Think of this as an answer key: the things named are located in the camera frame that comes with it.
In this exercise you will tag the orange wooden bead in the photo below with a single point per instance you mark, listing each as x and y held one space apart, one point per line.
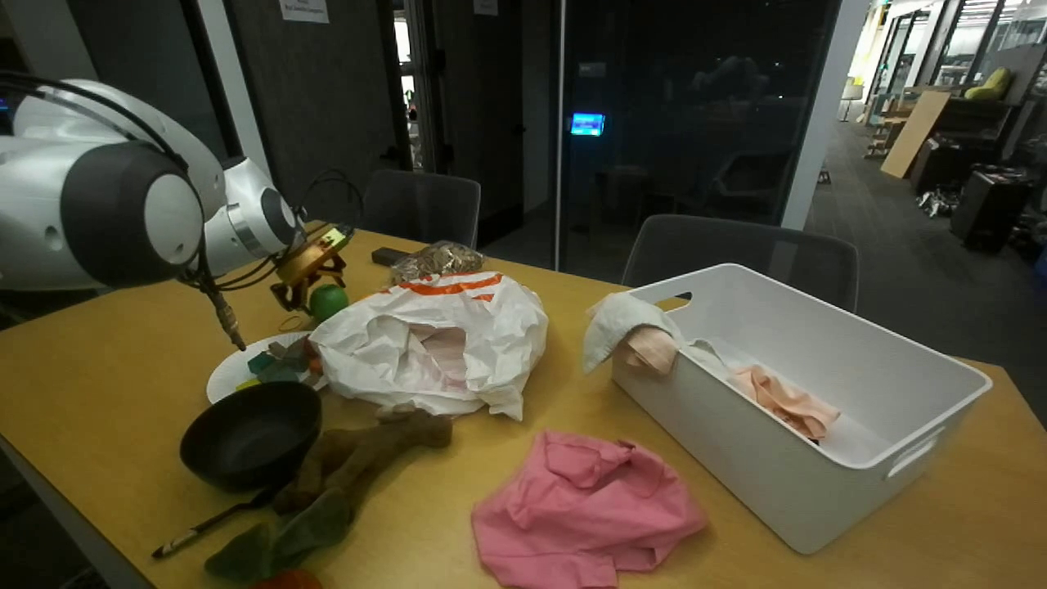
314 359

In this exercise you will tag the teal block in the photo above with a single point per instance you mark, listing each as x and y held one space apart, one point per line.
279 368

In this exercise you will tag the small black flat object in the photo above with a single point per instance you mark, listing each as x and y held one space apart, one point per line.
387 257

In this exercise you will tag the large peach cloth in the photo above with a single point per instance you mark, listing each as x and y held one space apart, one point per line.
787 402

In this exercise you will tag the white cloth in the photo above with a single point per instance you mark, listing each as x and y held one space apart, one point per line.
618 323

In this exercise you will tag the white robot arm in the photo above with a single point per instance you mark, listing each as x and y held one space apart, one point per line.
109 207

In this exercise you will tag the pink cloth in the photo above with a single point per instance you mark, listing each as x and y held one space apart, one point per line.
579 512

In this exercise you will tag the white plastic bin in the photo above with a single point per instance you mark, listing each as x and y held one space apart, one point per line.
765 491

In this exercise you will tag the yellow-green chair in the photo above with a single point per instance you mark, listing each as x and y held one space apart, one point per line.
991 84

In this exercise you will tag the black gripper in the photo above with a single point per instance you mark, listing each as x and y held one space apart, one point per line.
295 294

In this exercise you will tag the olive green cloth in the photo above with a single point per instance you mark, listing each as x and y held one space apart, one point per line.
360 460

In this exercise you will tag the white plastic bag orange stripe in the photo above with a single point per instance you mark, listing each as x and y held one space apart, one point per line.
438 337

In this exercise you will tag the blue lit screen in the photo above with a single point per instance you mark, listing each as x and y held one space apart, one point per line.
586 123

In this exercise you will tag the gold wrist camera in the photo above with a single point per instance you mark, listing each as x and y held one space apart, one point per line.
314 259

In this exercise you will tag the black box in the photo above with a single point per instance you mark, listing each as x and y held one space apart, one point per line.
988 207

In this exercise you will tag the white paper plate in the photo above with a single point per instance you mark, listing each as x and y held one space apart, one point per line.
232 373

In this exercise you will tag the white paper sign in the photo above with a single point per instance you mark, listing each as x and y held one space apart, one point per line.
304 8

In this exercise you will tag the wooden board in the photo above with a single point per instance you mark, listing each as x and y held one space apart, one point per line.
915 132

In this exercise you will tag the black bowl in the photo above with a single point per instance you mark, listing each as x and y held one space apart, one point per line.
251 436

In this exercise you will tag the grey office chair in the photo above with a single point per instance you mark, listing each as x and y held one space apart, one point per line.
428 207
754 246

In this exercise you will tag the clear bag brown contents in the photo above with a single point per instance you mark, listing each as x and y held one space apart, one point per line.
444 263

